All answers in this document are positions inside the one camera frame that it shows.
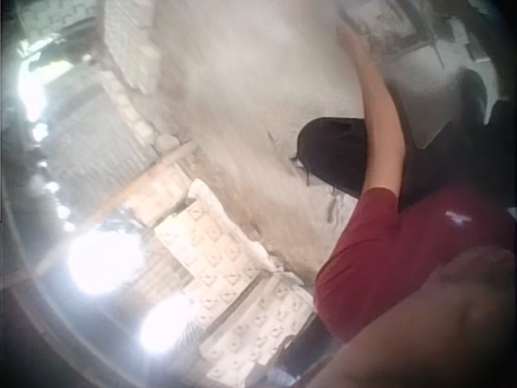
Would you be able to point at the stack of stamped pale bricks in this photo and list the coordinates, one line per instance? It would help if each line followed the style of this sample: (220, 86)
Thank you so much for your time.
(226, 258)

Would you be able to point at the person's left fingers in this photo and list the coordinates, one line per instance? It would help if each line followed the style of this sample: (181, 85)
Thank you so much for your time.
(344, 32)

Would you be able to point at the row of plain pale bricks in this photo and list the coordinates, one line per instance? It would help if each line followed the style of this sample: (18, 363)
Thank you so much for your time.
(129, 48)

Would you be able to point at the person's left hand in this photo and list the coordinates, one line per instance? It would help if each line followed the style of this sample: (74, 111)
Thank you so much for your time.
(350, 39)

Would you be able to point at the corrugated metal sheet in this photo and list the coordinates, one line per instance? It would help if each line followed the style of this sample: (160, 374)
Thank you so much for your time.
(89, 137)

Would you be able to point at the grey pan with brown rim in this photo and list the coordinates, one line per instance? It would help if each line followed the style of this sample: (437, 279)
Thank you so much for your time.
(428, 93)

